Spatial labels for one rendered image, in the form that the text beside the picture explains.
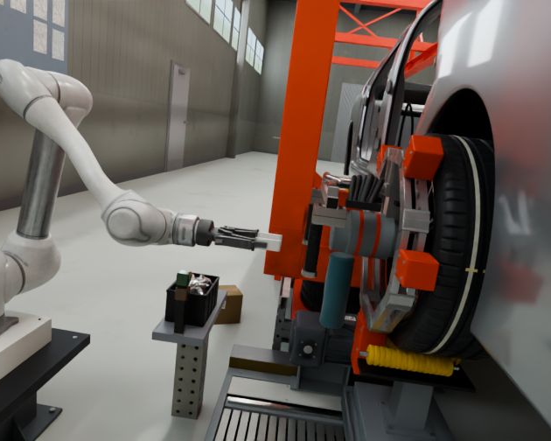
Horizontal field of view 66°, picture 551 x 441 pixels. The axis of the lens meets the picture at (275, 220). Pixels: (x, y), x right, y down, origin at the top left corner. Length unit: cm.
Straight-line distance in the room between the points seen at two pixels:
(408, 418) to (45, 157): 145
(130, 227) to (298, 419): 110
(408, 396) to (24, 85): 148
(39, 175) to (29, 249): 26
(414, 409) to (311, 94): 118
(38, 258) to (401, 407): 131
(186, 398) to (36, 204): 89
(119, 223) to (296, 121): 95
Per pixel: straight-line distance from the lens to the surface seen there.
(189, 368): 173
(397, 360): 136
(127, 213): 100
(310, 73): 175
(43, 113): 136
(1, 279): 158
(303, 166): 174
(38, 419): 189
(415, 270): 103
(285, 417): 180
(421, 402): 157
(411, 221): 109
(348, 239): 129
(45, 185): 160
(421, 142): 114
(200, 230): 116
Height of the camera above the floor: 113
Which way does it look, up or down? 12 degrees down
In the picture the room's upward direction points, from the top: 7 degrees clockwise
